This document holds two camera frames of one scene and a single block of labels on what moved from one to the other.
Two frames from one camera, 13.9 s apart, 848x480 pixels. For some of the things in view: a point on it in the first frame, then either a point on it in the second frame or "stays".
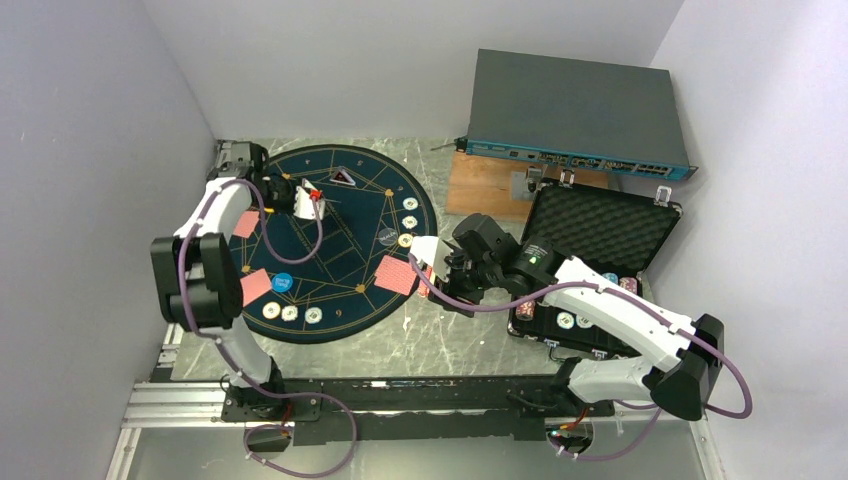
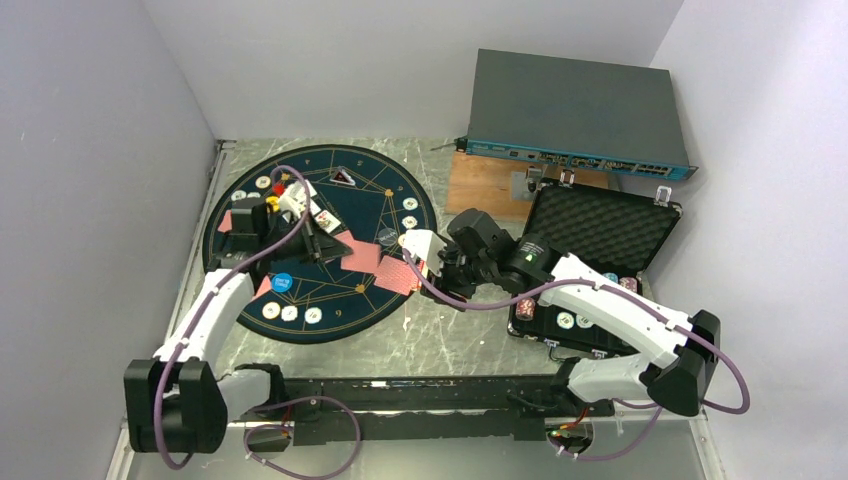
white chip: (289, 313) stays
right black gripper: (452, 284) stays
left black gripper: (290, 208) -> (318, 245)
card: (395, 274) stays
